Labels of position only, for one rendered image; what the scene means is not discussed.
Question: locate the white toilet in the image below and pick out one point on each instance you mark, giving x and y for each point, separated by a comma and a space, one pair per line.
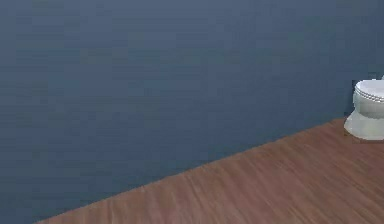
368, 110

